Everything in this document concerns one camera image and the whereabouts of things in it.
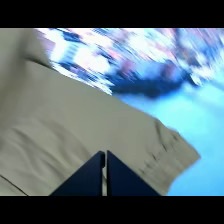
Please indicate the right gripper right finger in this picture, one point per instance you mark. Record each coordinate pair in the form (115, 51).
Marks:
(126, 180)

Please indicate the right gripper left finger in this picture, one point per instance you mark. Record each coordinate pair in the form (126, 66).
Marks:
(86, 180)

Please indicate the brown trousers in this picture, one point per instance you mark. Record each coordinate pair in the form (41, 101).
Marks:
(66, 126)

